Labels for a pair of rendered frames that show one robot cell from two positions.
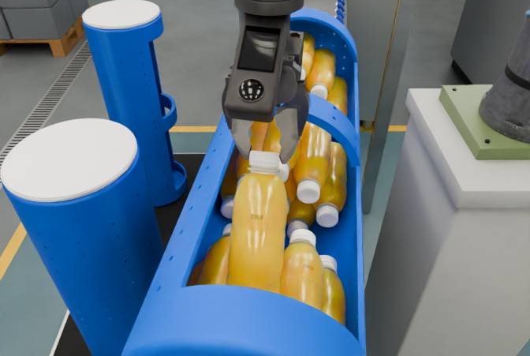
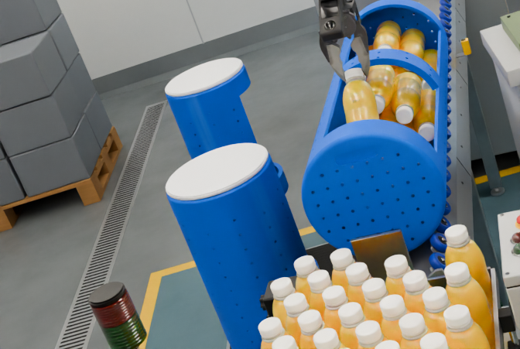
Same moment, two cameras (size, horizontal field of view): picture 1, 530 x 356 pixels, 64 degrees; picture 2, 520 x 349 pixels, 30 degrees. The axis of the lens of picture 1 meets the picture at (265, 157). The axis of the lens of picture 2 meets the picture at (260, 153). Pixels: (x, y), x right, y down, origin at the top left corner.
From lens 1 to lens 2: 1.56 m
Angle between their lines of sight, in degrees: 19
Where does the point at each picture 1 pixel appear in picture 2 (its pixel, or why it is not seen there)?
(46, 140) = (192, 169)
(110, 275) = (271, 271)
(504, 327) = not seen: outside the picture
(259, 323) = (363, 127)
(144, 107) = not seen: hidden behind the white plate
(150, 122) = not seen: hidden behind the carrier
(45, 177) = (204, 184)
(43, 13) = (63, 146)
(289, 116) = (357, 42)
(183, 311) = (326, 139)
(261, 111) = (336, 32)
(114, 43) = (206, 105)
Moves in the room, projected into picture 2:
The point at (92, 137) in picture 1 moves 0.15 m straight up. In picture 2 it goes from (227, 156) to (207, 104)
